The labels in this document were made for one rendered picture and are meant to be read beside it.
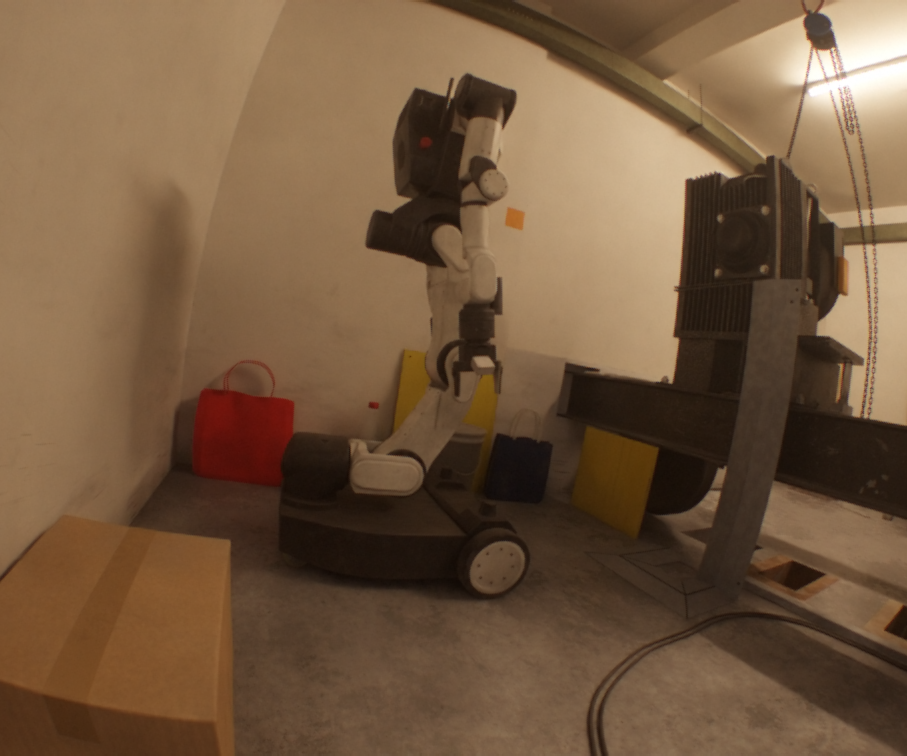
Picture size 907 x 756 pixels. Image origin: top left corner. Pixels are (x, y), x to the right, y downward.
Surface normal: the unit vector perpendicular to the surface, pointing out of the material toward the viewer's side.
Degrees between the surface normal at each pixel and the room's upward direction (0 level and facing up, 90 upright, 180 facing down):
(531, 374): 90
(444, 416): 115
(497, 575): 90
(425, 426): 90
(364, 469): 90
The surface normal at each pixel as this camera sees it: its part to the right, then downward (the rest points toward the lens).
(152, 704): 0.16, -0.99
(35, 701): 0.38, 0.10
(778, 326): -0.82, -0.11
